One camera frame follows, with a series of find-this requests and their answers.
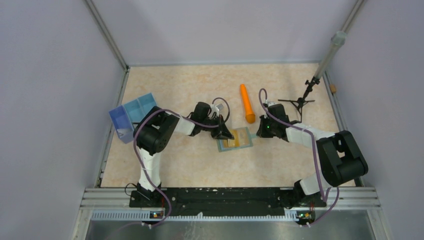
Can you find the small orange block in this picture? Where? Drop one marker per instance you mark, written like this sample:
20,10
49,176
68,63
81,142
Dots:
332,88

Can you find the gold card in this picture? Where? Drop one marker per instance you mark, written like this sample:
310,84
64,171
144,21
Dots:
232,143
244,137

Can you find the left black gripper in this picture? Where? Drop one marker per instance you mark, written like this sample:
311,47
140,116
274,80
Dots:
223,133

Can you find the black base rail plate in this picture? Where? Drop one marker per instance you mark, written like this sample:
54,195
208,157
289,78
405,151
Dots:
226,201

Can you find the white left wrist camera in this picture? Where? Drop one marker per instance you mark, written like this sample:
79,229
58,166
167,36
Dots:
217,108

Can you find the grey pole on tripod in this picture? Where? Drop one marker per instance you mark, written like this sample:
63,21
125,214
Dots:
336,42

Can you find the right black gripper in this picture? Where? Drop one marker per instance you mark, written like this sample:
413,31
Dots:
262,132

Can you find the green card holder wallet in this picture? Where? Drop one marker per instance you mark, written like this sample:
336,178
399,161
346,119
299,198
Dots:
221,148

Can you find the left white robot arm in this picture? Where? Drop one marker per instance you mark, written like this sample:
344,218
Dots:
154,132

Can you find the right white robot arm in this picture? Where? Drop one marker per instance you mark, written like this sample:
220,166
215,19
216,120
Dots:
336,155

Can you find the orange cylinder tube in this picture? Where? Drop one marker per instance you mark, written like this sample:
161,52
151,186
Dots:
250,116

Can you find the black tripod stand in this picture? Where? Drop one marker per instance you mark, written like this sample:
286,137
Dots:
301,101

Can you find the white perforated cable tray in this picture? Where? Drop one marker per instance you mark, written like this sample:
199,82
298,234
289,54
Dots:
155,216

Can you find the blue three-compartment organizer box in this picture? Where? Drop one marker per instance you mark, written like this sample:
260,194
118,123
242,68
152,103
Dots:
125,117

